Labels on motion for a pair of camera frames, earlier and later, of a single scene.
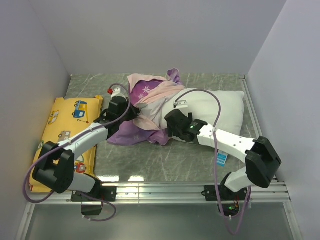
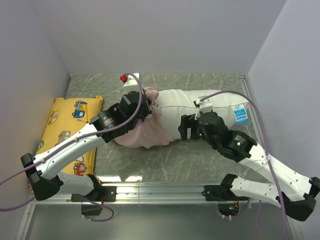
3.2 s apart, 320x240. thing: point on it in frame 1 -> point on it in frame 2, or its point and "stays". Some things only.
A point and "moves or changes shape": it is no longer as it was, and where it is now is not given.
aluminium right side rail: (279, 181) stays
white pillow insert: (219, 109) stays
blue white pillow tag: (221, 158) -> (240, 115)
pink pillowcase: (148, 94) moves or changes shape
